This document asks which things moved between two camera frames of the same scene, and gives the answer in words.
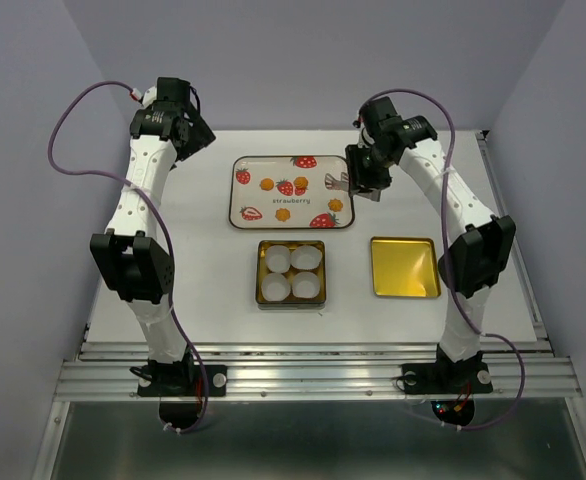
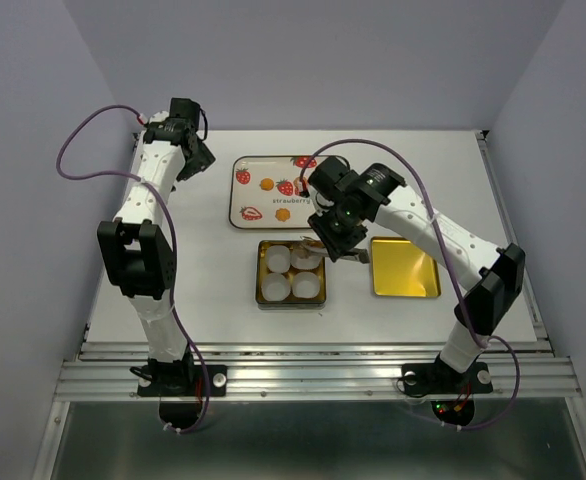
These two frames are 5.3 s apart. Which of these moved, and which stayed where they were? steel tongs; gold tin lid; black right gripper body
Moved: black right gripper body; steel tongs
Stayed: gold tin lid
